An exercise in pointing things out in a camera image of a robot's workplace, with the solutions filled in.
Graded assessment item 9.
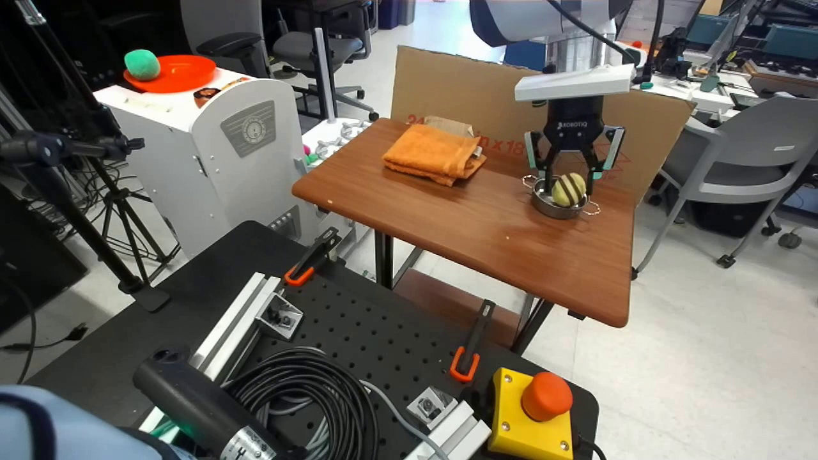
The black cylindrical handle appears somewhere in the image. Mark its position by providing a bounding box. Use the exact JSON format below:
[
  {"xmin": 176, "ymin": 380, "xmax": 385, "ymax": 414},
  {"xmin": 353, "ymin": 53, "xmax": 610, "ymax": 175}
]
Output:
[{"xmin": 130, "ymin": 350, "xmax": 287, "ymax": 460}]

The small steel pot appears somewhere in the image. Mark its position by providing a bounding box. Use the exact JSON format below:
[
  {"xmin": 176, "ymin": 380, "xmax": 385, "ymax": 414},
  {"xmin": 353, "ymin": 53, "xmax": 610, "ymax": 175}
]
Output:
[{"xmin": 519, "ymin": 169, "xmax": 603, "ymax": 223}]

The black camera tripod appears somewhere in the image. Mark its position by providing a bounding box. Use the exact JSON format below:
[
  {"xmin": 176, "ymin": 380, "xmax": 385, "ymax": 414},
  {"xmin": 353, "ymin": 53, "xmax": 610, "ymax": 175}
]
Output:
[{"xmin": 0, "ymin": 0, "xmax": 185, "ymax": 298}]

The orange plate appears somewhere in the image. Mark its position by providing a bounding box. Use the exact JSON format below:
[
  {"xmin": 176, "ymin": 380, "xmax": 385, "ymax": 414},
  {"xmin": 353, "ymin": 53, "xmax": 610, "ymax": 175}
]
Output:
[{"xmin": 124, "ymin": 53, "xmax": 224, "ymax": 93}]

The yellow plushy toy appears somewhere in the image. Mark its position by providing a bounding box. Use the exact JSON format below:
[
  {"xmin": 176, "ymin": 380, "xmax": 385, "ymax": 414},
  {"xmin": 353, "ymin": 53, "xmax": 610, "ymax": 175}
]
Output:
[{"xmin": 549, "ymin": 170, "xmax": 590, "ymax": 208}]

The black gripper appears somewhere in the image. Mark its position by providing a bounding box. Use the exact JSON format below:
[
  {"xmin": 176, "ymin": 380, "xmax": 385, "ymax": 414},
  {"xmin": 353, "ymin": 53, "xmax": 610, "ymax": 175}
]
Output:
[{"xmin": 521, "ymin": 93, "xmax": 626, "ymax": 187}]

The green ball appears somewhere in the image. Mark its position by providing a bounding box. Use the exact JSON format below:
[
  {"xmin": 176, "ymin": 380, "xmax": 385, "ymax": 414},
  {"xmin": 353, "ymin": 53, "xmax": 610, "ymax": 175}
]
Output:
[{"xmin": 124, "ymin": 46, "xmax": 163, "ymax": 85}]

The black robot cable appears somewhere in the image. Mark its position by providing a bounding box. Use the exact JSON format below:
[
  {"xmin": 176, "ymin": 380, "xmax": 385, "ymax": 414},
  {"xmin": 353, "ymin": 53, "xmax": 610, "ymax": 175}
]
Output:
[{"xmin": 544, "ymin": 0, "xmax": 671, "ymax": 86}]

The black perforated breadboard table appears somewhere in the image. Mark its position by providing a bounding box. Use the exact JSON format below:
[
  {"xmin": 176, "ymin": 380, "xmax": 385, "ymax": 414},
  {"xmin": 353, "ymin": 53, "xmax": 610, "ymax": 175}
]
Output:
[{"xmin": 24, "ymin": 220, "xmax": 602, "ymax": 460}]

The white machine cabinet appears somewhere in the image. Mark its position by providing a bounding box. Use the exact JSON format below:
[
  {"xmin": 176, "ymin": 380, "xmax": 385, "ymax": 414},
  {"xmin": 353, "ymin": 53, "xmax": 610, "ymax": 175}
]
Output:
[{"xmin": 92, "ymin": 68, "xmax": 312, "ymax": 261}]

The grey office chair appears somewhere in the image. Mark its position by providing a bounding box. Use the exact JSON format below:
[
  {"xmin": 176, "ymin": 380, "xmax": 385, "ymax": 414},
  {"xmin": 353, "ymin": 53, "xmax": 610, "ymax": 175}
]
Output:
[{"xmin": 176, "ymin": 0, "xmax": 381, "ymax": 124}]

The brown cardboard sheet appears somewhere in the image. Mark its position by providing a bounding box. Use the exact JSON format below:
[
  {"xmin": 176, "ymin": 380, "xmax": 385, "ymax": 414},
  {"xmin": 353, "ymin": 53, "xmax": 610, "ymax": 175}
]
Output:
[{"xmin": 388, "ymin": 42, "xmax": 698, "ymax": 206}]

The short aluminium extrusion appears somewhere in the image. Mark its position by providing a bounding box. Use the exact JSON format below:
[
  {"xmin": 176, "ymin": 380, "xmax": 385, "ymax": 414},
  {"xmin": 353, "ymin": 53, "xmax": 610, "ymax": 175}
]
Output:
[{"xmin": 405, "ymin": 386, "xmax": 497, "ymax": 460}]

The long aluminium extrusion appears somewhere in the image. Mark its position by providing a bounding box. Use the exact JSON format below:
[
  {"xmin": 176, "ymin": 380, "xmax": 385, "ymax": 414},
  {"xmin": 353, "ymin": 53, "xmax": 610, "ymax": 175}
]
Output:
[{"xmin": 190, "ymin": 270, "xmax": 287, "ymax": 389}]

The small metal bracket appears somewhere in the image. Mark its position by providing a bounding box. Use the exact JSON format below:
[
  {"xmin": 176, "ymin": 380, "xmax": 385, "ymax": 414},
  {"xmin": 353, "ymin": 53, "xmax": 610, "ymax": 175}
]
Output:
[{"xmin": 259, "ymin": 292, "xmax": 308, "ymax": 343}]

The wooden table with black legs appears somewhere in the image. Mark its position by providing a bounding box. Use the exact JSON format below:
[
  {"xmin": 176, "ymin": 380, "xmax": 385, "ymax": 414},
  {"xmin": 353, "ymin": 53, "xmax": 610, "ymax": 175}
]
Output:
[{"xmin": 293, "ymin": 115, "xmax": 639, "ymax": 358}]

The orange black bar clamp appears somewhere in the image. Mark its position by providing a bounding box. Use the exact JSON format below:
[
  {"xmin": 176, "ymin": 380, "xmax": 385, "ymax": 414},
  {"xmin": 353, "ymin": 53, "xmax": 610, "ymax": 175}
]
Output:
[
  {"xmin": 281, "ymin": 224, "xmax": 346, "ymax": 292},
  {"xmin": 447, "ymin": 295, "xmax": 500, "ymax": 386}
]

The yellow emergency stop button box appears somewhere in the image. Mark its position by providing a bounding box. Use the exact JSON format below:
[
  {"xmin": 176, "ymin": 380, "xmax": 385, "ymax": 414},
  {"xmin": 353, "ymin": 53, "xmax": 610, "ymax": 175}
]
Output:
[{"xmin": 486, "ymin": 364, "xmax": 578, "ymax": 460}]

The grey plastic chair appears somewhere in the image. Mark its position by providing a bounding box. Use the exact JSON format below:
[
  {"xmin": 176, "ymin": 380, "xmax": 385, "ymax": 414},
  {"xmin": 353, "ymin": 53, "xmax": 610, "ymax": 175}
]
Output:
[{"xmin": 631, "ymin": 93, "xmax": 818, "ymax": 276}]

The blue rounded object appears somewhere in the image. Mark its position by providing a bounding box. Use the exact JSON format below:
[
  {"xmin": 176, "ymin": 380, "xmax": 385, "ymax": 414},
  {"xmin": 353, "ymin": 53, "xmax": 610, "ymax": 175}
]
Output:
[{"xmin": 0, "ymin": 382, "xmax": 169, "ymax": 460}]

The coiled black cable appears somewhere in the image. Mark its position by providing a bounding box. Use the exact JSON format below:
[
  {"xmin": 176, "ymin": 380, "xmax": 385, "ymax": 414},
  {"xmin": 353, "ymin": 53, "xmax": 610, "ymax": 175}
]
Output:
[{"xmin": 226, "ymin": 344, "xmax": 381, "ymax": 460}]

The folded orange cloth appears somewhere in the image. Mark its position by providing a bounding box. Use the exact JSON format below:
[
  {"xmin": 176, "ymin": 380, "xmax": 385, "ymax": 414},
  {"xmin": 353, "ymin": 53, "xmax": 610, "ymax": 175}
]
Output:
[{"xmin": 381, "ymin": 120, "xmax": 492, "ymax": 189}]

